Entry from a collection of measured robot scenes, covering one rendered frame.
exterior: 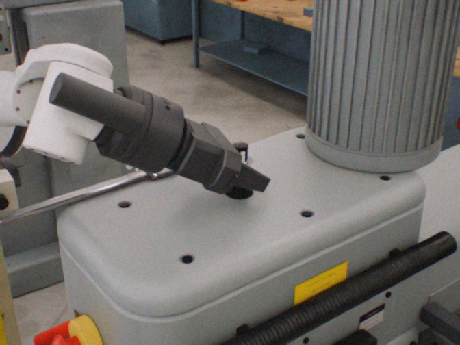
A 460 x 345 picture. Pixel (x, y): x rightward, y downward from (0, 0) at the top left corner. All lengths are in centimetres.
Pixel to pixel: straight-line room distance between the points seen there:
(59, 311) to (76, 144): 303
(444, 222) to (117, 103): 60
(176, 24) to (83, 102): 767
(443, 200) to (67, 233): 63
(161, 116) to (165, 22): 752
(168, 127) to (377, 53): 29
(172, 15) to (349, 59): 745
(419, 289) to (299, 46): 615
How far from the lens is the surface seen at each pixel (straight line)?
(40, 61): 74
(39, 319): 368
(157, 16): 818
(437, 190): 115
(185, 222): 76
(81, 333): 78
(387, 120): 86
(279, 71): 656
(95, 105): 66
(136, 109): 67
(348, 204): 81
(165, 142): 71
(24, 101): 78
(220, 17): 822
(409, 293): 103
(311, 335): 87
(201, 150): 73
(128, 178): 85
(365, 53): 83
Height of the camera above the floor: 229
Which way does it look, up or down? 27 degrees down
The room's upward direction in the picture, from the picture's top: straight up
